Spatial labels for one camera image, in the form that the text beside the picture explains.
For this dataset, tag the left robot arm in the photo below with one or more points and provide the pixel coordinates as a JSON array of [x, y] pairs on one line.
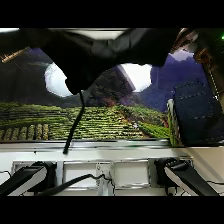
[[23, 178]]

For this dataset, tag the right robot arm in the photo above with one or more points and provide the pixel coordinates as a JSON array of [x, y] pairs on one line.
[[186, 176]]

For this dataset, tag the navy blue garment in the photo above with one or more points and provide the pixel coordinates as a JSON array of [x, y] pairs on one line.
[[196, 110]]

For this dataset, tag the silver frame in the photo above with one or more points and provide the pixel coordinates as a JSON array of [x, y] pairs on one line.
[[130, 173]]

